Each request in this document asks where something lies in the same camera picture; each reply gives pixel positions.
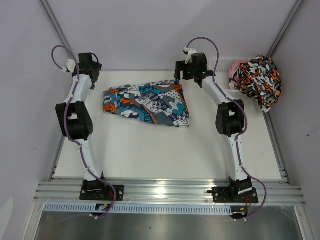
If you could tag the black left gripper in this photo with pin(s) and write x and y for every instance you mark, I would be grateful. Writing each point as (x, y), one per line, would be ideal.
(97, 67)

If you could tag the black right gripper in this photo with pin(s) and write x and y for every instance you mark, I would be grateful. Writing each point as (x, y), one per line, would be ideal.
(181, 66)

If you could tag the colourful patterned shorts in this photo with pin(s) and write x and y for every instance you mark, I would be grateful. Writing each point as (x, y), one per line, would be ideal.
(158, 103)

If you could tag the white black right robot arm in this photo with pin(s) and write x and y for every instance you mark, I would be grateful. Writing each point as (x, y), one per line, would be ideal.
(230, 123)

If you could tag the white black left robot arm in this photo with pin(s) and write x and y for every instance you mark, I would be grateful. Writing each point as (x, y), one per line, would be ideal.
(77, 125)

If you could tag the orange camouflage shorts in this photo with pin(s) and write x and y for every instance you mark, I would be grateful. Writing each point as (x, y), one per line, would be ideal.
(260, 80)

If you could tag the white plastic basket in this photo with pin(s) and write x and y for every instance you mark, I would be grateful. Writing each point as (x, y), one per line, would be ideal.
(222, 74)

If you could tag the pink cloth in basket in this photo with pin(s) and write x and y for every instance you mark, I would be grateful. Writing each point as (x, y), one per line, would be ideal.
(234, 75)

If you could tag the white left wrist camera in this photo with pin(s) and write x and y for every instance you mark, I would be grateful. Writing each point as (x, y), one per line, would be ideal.
(70, 66)

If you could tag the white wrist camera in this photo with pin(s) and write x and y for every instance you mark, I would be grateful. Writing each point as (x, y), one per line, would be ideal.
(70, 66)
(189, 52)

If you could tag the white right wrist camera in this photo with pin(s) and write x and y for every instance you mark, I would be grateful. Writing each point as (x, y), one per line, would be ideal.
(189, 52)

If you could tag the left aluminium frame post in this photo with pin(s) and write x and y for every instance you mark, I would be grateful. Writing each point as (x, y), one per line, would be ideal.
(63, 42)

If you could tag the aluminium frame post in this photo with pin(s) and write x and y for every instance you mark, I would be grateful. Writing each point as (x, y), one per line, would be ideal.
(63, 42)
(289, 21)

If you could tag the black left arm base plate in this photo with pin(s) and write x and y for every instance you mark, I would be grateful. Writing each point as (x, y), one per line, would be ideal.
(115, 192)

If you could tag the right aluminium frame post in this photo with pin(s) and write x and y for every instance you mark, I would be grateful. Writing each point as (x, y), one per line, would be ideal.
(289, 21)

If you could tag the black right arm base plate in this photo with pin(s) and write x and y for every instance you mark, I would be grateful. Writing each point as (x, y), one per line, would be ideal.
(222, 194)

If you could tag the white slotted cable duct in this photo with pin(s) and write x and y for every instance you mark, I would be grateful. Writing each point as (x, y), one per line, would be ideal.
(133, 208)

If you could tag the aluminium mounting rail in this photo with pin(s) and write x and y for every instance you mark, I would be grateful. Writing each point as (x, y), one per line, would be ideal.
(168, 191)

